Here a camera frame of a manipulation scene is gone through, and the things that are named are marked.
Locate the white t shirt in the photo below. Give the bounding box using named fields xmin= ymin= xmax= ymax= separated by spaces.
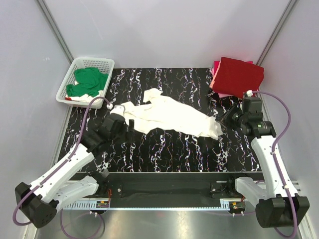
xmin=121 ymin=88 xmax=222 ymax=140

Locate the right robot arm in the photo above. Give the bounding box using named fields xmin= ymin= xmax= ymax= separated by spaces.
xmin=217 ymin=95 xmax=310 ymax=229

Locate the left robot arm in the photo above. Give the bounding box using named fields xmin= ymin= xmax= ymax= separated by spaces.
xmin=14 ymin=113 xmax=135 ymax=229

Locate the folded red t shirt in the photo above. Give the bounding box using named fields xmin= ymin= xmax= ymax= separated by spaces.
xmin=213 ymin=56 xmax=265 ymax=103

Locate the red white garment in basket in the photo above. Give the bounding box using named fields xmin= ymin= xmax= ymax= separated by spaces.
xmin=65 ymin=90 xmax=103 ymax=103

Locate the green t shirt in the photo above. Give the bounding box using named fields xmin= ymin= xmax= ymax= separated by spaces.
xmin=66 ymin=67 xmax=109 ymax=97

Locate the folded pink t shirt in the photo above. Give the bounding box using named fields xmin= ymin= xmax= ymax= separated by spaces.
xmin=209 ymin=60 xmax=260 ymax=98

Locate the white plastic basket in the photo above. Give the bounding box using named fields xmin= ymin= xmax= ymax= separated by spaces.
xmin=56 ymin=57 xmax=115 ymax=107

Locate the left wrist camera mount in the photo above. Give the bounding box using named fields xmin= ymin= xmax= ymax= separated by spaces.
xmin=107 ymin=104 xmax=125 ymax=117

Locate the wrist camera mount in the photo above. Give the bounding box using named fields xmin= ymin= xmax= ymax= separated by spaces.
xmin=244 ymin=90 xmax=254 ymax=97
xmin=107 ymin=104 xmax=125 ymax=117

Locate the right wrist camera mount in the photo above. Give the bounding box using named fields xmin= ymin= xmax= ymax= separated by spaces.
xmin=244 ymin=90 xmax=254 ymax=97

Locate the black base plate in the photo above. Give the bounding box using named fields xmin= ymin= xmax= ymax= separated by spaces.
xmin=92 ymin=172 xmax=258 ymax=205

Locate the slotted cable duct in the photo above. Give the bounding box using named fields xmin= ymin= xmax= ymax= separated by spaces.
xmin=65 ymin=200 xmax=230 ymax=211

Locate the right aluminium frame post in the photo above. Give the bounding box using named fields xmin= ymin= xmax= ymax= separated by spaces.
xmin=256 ymin=0 xmax=299 ymax=66

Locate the aluminium frame post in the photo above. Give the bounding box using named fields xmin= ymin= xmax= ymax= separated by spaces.
xmin=35 ymin=0 xmax=74 ymax=63
xmin=256 ymin=0 xmax=299 ymax=66

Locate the left aluminium frame post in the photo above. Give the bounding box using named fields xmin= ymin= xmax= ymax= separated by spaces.
xmin=35 ymin=0 xmax=74 ymax=63

